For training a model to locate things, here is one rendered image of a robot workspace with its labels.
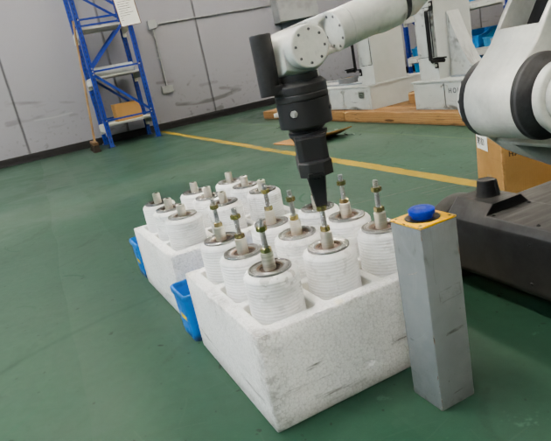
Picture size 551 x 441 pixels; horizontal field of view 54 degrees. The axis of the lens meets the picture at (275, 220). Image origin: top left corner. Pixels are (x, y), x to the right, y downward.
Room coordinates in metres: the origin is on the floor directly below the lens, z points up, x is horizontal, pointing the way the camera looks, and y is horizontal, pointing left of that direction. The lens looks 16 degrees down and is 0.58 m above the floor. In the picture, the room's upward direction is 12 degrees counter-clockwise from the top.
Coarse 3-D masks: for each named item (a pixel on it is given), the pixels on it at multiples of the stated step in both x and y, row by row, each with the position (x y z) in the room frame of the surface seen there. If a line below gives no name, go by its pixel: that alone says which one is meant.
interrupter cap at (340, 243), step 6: (318, 240) 0.93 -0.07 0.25; (336, 240) 0.92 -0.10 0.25; (342, 240) 0.91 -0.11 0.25; (312, 246) 0.91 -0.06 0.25; (318, 246) 0.91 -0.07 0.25; (336, 246) 0.89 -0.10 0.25; (342, 246) 0.88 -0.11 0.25; (312, 252) 0.88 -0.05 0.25; (318, 252) 0.87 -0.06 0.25; (324, 252) 0.86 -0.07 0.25; (330, 252) 0.86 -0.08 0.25; (336, 252) 0.86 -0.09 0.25
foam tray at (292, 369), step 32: (192, 288) 1.07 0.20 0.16; (224, 288) 0.99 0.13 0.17; (384, 288) 0.85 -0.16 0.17; (224, 320) 0.90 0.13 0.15; (256, 320) 0.82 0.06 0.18; (288, 320) 0.79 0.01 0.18; (320, 320) 0.80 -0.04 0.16; (352, 320) 0.82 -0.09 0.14; (384, 320) 0.85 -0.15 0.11; (224, 352) 0.95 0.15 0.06; (256, 352) 0.76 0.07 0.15; (288, 352) 0.77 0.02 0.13; (320, 352) 0.79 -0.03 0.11; (352, 352) 0.82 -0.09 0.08; (384, 352) 0.84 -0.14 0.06; (256, 384) 0.80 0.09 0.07; (288, 384) 0.77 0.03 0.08; (320, 384) 0.79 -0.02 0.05; (352, 384) 0.81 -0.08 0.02; (288, 416) 0.76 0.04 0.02
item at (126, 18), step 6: (114, 0) 6.41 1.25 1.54; (120, 0) 6.43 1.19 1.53; (126, 0) 6.46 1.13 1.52; (132, 0) 6.48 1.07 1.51; (120, 6) 6.42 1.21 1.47; (126, 6) 6.45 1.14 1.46; (132, 6) 6.47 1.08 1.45; (120, 12) 6.42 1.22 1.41; (126, 12) 6.44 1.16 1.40; (132, 12) 6.46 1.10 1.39; (120, 18) 6.41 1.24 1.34; (126, 18) 6.43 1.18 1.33; (132, 18) 6.45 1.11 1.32; (138, 18) 6.48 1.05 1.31; (126, 24) 6.42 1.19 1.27
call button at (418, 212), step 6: (426, 204) 0.78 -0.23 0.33; (408, 210) 0.77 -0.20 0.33; (414, 210) 0.76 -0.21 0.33; (420, 210) 0.76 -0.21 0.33; (426, 210) 0.75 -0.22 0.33; (432, 210) 0.75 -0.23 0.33; (414, 216) 0.76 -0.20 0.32; (420, 216) 0.75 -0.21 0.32; (426, 216) 0.75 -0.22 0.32; (432, 216) 0.76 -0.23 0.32
